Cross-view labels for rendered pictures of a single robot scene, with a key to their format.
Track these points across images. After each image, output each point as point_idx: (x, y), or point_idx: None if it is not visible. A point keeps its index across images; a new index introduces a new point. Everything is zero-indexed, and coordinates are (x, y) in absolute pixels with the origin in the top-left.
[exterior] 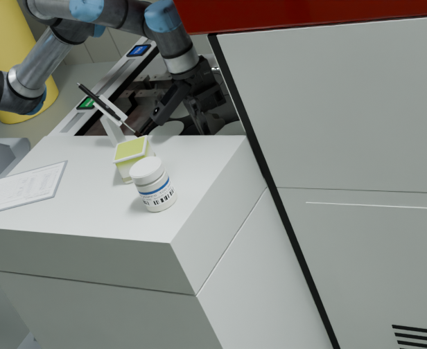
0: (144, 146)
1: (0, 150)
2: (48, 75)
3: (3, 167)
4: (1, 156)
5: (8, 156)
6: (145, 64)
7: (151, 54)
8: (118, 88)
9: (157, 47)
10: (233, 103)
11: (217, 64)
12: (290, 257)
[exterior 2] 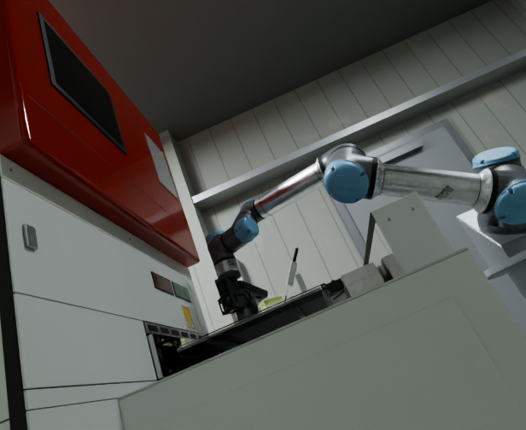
0: (260, 304)
1: (493, 245)
2: (441, 202)
3: (500, 261)
4: (495, 251)
5: (502, 253)
6: (369, 246)
7: (368, 238)
8: (365, 257)
9: (369, 233)
10: (202, 313)
11: (194, 286)
12: None
